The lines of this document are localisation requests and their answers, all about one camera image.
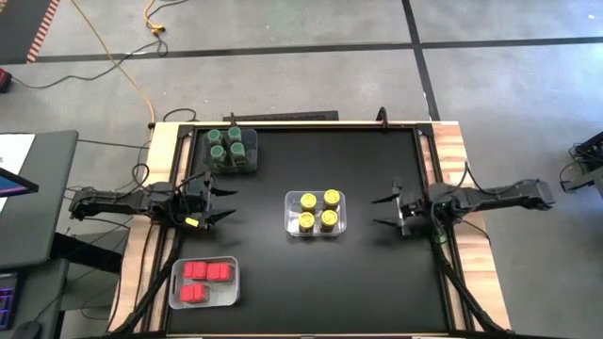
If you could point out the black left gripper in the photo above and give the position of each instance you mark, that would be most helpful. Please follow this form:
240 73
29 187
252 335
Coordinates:
200 202

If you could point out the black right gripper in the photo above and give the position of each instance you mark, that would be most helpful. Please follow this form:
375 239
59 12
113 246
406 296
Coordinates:
411 207

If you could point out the green glass spice jar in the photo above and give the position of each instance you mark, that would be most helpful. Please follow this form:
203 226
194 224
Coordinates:
217 152
214 136
238 150
234 134

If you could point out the yellow-lidded dark spice jar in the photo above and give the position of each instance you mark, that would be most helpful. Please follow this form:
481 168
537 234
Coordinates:
331 198
308 201
306 220
329 217

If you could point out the red-lidded smoked paprika tin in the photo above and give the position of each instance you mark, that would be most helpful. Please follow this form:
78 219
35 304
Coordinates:
194 270
193 293
219 271

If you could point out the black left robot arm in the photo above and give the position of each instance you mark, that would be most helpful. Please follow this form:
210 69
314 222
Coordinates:
118 202

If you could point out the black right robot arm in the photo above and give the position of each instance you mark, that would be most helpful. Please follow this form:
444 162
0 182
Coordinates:
494 198

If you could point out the dark translucent plastic bin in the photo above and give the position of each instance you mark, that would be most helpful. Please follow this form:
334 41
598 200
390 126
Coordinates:
249 162

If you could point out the clear plastic bin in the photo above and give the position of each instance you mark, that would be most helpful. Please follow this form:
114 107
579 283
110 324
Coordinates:
292 228

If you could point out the white plastic bin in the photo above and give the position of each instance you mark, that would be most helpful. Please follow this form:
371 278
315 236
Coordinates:
226 294

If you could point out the black ribbed strip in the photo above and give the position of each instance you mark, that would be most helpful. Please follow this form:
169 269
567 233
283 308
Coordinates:
287 116

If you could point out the grey side desk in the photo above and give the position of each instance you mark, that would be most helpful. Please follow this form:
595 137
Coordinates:
42 212

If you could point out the tablet with lit screen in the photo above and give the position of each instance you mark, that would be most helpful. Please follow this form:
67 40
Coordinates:
11 186

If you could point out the white paper sheet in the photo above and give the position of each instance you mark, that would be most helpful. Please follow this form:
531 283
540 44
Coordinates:
14 148

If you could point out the black computer mouse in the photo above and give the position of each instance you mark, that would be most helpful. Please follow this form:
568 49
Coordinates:
28 331

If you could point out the red floor device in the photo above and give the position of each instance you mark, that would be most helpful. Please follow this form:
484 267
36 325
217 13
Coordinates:
4 80

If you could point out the black mat orange striped edge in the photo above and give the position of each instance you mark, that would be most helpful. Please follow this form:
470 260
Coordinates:
19 28

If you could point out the black metal table frame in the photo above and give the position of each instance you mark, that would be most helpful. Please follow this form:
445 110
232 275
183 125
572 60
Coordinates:
442 263

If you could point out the black clamp bracket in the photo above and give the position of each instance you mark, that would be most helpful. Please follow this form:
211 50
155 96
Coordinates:
382 117
232 118

